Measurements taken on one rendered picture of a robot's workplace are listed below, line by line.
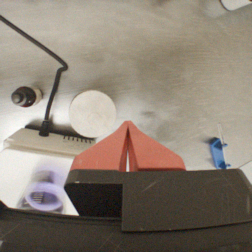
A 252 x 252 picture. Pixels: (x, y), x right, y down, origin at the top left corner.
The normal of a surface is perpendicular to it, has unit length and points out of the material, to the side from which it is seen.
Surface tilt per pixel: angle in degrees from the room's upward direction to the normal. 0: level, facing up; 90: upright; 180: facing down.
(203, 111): 0
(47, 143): 90
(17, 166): 0
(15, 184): 0
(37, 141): 90
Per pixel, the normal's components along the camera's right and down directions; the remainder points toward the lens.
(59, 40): 0.32, 0.25
